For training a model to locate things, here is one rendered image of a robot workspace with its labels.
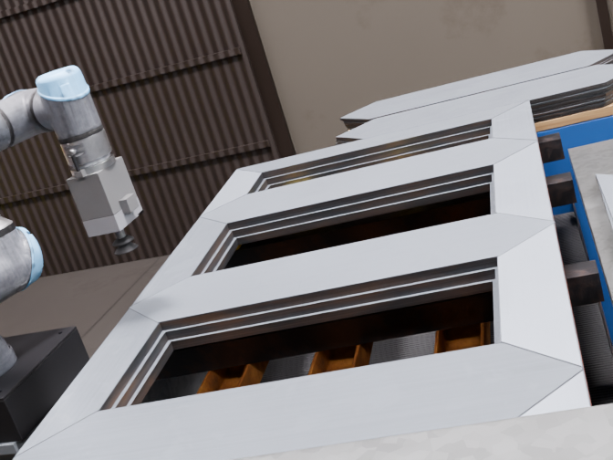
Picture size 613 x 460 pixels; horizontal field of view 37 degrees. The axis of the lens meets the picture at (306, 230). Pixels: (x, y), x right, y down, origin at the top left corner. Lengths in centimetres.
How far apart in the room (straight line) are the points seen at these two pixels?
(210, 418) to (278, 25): 317
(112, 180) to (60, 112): 14
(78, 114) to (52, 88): 6
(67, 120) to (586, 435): 106
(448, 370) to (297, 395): 19
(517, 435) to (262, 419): 55
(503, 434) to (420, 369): 50
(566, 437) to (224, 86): 378
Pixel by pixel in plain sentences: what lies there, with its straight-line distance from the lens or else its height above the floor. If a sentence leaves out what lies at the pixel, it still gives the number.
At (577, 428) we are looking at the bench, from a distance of 65.
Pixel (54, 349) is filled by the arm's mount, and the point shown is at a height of 77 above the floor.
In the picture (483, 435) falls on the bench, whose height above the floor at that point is 105.
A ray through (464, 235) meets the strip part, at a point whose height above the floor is 86.
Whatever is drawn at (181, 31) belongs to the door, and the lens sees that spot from 434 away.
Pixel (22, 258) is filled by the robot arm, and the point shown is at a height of 95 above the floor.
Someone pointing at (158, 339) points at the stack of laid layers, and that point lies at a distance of 152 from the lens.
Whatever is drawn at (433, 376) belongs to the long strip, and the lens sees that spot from 112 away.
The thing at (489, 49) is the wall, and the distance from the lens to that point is 405.
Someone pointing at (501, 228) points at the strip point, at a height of 86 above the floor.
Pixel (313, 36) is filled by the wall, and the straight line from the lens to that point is 418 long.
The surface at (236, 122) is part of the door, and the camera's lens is 435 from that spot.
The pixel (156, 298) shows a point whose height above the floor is 86.
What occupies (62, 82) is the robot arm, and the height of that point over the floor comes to 127.
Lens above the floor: 141
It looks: 19 degrees down
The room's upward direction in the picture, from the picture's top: 17 degrees counter-clockwise
